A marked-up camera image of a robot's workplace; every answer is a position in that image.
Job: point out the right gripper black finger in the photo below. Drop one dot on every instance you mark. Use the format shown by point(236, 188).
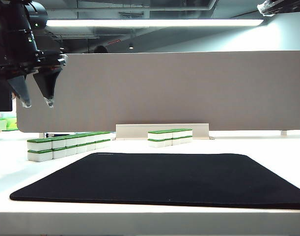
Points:
point(287, 9)
point(287, 2)

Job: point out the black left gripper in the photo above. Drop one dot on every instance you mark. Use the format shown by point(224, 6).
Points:
point(29, 64)

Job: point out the black computer monitor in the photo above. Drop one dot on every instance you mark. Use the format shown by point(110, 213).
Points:
point(1, 103)

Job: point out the bright green storage box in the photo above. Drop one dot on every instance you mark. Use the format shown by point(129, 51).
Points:
point(7, 124)

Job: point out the white divider foot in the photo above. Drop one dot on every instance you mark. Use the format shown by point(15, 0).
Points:
point(283, 133)
point(42, 135)

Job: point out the dark pen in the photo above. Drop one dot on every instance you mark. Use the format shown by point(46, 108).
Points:
point(56, 135)

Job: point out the dark-haired person's head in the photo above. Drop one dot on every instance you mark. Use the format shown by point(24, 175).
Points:
point(100, 49)

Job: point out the small round ceiling lamp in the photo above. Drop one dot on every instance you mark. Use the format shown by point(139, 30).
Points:
point(131, 46)

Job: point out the grey-brown desk divider panel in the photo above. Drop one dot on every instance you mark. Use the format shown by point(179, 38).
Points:
point(164, 91)

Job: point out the long ceiling light strip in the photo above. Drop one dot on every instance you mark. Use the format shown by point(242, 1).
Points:
point(152, 22)

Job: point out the black desk mat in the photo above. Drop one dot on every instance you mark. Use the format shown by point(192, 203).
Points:
point(152, 179)

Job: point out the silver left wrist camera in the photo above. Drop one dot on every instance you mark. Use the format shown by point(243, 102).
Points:
point(63, 60)

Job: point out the grey ceiling duct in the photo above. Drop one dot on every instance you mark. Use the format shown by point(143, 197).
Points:
point(164, 5)

